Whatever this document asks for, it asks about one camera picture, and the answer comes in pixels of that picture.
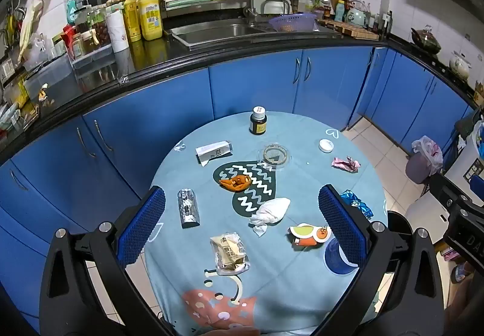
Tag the grey bin with plastic bag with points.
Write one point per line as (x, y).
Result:
(419, 167)

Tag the blue kitchen cabinets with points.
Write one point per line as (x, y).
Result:
(245, 86)

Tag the steel kitchen sink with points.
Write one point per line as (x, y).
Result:
(215, 31)

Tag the torn white paper packet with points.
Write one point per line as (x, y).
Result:
(213, 152)

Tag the mint green kettle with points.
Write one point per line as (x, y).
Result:
(357, 15)

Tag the wooden chopping block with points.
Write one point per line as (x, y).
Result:
(348, 29)

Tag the wok with glass lid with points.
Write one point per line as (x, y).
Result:
(425, 40)

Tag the silver blister pack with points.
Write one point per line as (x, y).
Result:
(188, 207)

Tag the brown medicine bottle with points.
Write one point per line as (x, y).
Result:
(259, 126)

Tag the clear glass ashtray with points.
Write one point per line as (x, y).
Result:
(264, 161)

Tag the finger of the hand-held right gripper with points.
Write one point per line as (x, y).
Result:
(442, 188)

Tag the blue wrapper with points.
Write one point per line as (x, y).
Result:
(361, 205)

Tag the yellow detergent pump bottle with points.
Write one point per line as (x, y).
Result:
(150, 14)

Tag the blue paper cup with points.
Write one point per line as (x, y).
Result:
(334, 260)

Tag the white tissue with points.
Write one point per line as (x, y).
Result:
(272, 211)

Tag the yellow oil bottle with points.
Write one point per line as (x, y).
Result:
(132, 22)

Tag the white floor appliance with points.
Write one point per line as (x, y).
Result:
(463, 166)

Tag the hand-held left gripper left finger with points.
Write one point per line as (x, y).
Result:
(141, 230)

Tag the light blue bottle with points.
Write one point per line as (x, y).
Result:
(339, 11)

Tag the orange peel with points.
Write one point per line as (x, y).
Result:
(236, 183)

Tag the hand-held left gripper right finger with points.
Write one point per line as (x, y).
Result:
(342, 226)

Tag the round table blue cloth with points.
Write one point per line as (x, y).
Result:
(302, 184)

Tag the pink paper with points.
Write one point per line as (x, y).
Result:
(346, 163)

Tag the colourful cardboard piece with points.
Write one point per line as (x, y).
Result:
(306, 234)

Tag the purple plastic colander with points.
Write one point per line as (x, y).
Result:
(293, 22)

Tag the white bottle cap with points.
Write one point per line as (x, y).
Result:
(326, 146)

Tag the beige snack wrapper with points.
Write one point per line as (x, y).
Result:
(228, 253)

